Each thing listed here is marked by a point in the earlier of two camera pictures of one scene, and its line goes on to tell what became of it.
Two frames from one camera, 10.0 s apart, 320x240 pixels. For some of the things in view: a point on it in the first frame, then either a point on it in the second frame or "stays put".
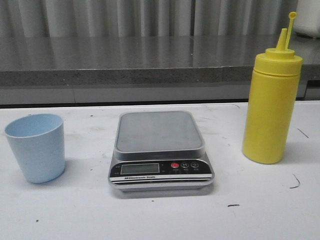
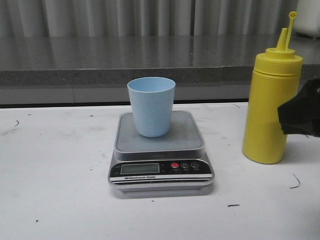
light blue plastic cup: (39, 139) -> (152, 98)
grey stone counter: (74, 70) stays put
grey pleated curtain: (144, 18) stays put
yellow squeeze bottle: (272, 102) stays put
